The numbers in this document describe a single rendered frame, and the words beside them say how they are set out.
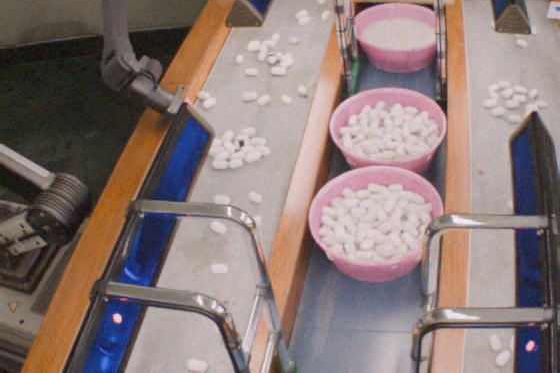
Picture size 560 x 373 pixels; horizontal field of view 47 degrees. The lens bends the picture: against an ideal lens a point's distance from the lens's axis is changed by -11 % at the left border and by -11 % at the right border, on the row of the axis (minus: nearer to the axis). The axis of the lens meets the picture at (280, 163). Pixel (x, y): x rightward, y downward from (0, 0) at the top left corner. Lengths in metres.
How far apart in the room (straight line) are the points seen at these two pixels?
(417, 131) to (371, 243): 0.36
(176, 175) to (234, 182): 0.49
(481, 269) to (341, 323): 0.29
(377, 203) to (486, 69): 0.56
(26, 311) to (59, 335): 0.50
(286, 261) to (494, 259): 0.40
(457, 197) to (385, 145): 0.26
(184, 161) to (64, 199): 0.56
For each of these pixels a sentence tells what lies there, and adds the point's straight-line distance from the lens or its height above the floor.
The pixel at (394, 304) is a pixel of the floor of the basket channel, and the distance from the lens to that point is 1.35.
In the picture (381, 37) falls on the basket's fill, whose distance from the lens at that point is 1.97.
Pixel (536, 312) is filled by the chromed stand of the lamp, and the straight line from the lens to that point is 0.79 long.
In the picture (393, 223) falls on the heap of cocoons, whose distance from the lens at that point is 1.40.
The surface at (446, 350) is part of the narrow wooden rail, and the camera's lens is 1.18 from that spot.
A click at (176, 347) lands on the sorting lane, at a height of 0.74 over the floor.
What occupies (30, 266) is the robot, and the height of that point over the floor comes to 0.52.
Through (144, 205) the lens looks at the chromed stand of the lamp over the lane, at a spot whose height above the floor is 1.12.
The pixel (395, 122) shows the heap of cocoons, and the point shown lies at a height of 0.74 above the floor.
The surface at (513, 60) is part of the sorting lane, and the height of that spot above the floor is 0.74.
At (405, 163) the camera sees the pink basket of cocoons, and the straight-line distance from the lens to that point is 1.51.
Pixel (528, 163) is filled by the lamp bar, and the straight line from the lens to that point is 1.01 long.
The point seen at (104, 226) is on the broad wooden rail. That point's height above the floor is 0.76.
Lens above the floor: 1.75
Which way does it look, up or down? 40 degrees down
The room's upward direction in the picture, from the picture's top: 10 degrees counter-clockwise
